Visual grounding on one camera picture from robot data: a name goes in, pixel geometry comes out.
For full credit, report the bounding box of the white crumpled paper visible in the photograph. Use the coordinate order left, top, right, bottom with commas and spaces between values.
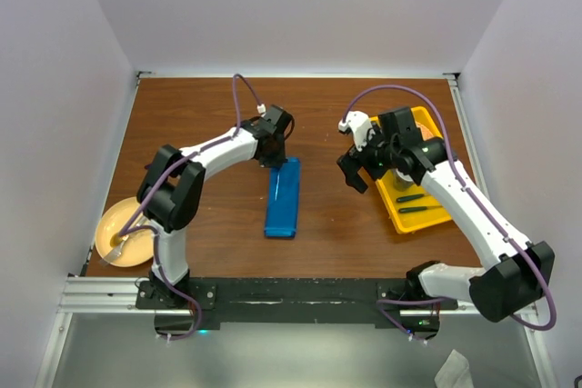
434, 350, 474, 388

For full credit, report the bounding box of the tan round plate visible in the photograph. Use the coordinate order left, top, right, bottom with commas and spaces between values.
95, 197, 154, 268

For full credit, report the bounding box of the yellow plastic tray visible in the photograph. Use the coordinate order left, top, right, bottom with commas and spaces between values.
370, 115, 452, 234

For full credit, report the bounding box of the aluminium front rail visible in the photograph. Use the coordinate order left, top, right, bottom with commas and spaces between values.
56, 274, 537, 315

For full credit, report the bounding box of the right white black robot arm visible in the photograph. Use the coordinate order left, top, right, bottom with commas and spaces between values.
337, 107, 555, 323

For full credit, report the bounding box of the aluminium rail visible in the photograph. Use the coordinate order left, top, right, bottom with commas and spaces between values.
56, 274, 537, 315
444, 74, 506, 214

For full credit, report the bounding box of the blue cloth napkin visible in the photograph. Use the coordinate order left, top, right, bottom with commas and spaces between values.
264, 157, 301, 238

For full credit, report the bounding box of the aluminium right rail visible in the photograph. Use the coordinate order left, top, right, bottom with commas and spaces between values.
444, 74, 506, 214

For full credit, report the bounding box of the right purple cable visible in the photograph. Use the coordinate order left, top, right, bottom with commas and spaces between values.
344, 83, 558, 346

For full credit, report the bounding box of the grey cup in tray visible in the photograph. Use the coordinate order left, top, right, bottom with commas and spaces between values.
392, 169, 415, 192

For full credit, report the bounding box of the orange woven coaster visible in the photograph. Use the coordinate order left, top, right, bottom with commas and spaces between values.
416, 122, 435, 141

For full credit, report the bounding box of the gold utensil on plate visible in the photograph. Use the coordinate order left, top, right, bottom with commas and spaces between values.
110, 224, 152, 248

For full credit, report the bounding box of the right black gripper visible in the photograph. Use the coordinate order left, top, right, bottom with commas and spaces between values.
337, 121, 399, 193

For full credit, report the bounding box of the purple cable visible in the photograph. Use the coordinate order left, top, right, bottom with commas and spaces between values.
118, 73, 265, 346
344, 83, 558, 346

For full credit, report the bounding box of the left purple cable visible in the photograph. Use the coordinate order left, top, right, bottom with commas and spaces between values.
118, 73, 265, 346

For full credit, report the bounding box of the green handled utensil upper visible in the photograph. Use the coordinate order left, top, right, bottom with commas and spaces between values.
396, 194, 426, 204

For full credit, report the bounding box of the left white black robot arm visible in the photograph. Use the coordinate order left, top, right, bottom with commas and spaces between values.
136, 105, 295, 308

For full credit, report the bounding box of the blue plastic fork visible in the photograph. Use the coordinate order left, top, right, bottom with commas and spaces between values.
269, 168, 280, 202

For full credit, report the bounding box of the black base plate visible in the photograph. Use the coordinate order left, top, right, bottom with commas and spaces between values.
135, 276, 459, 339

